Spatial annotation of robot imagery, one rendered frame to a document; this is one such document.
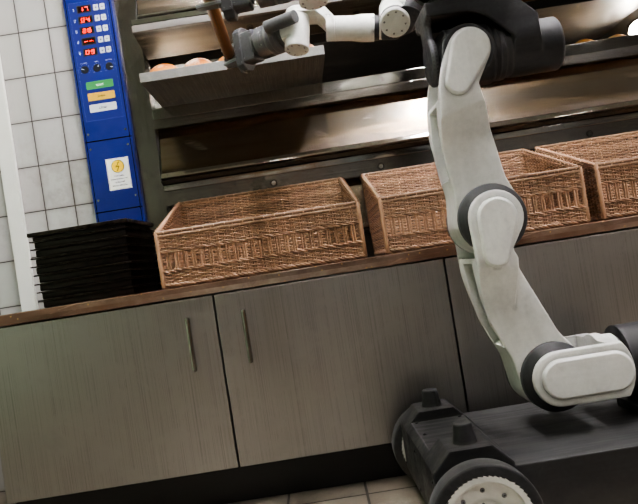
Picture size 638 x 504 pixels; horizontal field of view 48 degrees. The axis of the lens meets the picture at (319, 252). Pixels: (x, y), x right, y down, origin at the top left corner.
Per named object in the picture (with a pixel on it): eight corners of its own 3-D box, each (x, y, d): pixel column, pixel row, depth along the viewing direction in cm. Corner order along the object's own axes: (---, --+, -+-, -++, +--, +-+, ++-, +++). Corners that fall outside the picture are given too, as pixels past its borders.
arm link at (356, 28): (336, 36, 196) (407, 35, 195) (335, 48, 188) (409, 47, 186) (335, -4, 190) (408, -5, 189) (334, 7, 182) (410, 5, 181)
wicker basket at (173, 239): (188, 285, 236) (175, 202, 236) (356, 258, 237) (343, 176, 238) (158, 290, 187) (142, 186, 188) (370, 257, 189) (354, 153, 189)
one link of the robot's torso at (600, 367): (601, 384, 163) (591, 326, 163) (642, 400, 143) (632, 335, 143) (512, 398, 162) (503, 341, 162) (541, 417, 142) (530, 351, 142)
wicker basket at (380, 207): (370, 256, 237) (357, 174, 237) (538, 230, 237) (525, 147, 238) (384, 255, 188) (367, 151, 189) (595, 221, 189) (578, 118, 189)
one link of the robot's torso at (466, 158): (511, 249, 162) (481, 46, 162) (536, 247, 144) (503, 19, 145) (445, 259, 161) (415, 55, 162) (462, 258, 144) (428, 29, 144)
